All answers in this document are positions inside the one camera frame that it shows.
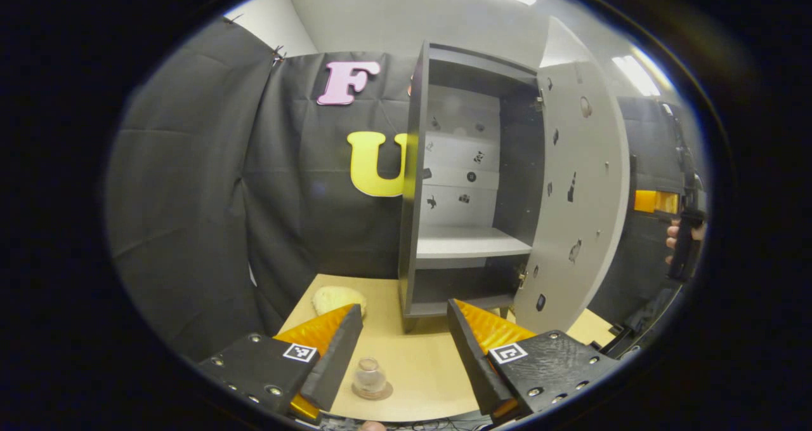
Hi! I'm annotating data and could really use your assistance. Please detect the grey cabinet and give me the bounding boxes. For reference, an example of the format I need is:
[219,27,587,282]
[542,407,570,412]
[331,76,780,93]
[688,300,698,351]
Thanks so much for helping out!
[398,41,546,334]

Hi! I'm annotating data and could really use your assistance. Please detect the small clear glass bottle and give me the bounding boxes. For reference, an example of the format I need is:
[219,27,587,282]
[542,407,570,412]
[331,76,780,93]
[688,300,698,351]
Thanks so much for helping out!
[353,356,386,397]

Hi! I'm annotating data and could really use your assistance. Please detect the round brown coaster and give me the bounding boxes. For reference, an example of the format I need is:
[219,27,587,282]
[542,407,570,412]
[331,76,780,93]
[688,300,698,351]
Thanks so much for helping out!
[352,380,394,401]

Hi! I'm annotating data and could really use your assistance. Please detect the beige bread roll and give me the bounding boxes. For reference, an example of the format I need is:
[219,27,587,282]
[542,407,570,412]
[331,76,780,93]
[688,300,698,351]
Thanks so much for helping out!
[311,285,367,318]

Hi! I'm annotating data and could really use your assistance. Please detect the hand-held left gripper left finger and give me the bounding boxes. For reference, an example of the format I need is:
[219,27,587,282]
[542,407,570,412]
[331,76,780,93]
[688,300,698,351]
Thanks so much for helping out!
[195,303,363,422]

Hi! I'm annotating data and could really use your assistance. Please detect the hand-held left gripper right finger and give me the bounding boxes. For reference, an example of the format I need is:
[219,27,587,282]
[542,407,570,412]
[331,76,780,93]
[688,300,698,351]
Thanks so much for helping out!
[447,299,624,425]

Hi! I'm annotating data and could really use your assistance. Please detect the black backdrop cloth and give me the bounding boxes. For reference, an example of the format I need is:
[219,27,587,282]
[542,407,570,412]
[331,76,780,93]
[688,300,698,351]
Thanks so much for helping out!
[105,17,705,362]

